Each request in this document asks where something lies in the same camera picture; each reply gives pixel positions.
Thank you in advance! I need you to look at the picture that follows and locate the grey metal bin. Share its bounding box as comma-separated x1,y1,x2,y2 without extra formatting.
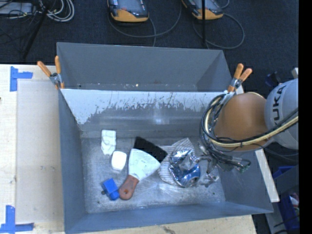
56,42,275,234

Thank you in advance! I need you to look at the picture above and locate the blue plastic toy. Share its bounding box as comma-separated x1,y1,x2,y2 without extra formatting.
100,178,120,201

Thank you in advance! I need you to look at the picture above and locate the silver and blue foil packet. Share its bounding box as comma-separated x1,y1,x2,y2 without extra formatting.
168,149,202,188

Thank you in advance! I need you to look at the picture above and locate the striped white cloth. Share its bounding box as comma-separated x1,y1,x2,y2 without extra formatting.
156,137,196,186

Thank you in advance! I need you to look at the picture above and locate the white moulded block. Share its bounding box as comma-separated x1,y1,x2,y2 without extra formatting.
100,129,117,156

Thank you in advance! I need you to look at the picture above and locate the white rounded soap bar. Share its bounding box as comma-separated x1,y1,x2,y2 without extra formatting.
111,151,128,172

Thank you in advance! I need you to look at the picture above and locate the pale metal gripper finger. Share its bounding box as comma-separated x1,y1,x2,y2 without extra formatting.
199,174,220,188
193,155,212,163

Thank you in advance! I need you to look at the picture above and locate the white brush with orange handle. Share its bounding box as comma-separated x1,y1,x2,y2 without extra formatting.
118,136,169,201

